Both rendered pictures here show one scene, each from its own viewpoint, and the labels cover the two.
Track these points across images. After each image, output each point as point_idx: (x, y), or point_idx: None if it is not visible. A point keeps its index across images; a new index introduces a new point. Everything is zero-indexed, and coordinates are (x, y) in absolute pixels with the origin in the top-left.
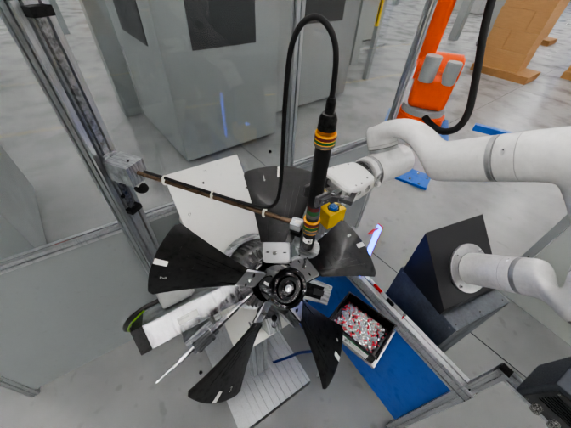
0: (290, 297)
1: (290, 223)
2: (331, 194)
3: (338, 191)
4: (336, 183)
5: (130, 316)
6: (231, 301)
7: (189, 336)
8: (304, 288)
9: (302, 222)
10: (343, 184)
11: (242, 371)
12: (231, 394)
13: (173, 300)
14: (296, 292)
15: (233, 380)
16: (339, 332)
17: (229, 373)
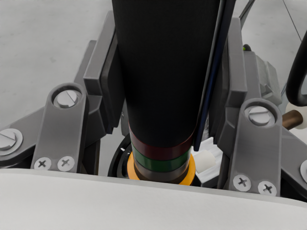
0: (121, 163)
1: (210, 137)
2: (69, 86)
3: (45, 135)
4: (107, 179)
5: (246, 44)
6: (202, 135)
7: None
8: None
9: (196, 178)
10: (32, 201)
11: (128, 131)
12: (121, 118)
13: None
14: (119, 176)
15: (124, 113)
16: None
17: (125, 99)
